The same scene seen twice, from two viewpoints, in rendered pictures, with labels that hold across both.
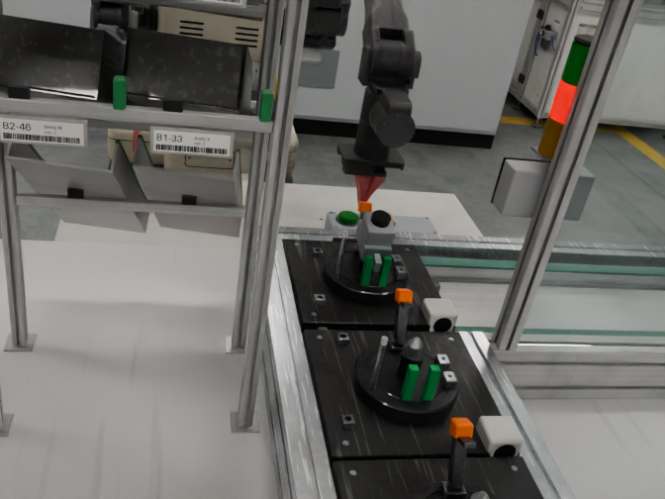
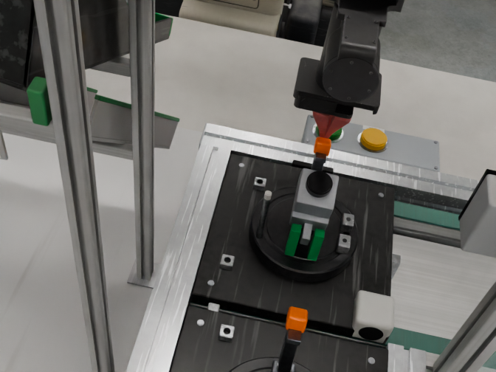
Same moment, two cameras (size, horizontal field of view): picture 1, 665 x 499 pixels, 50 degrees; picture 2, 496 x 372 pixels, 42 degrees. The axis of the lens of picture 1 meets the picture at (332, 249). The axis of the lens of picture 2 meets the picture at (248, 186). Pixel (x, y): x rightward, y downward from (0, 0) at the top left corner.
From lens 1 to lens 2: 0.50 m
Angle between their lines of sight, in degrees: 23
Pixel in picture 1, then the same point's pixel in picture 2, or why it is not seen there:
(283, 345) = (156, 321)
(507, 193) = (473, 226)
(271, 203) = (80, 214)
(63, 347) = not seen: outside the picture
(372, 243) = (302, 211)
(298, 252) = (237, 178)
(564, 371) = not seen: outside the picture
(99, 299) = (25, 180)
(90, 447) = not seen: outside the picture
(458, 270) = (446, 231)
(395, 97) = (356, 33)
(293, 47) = (58, 30)
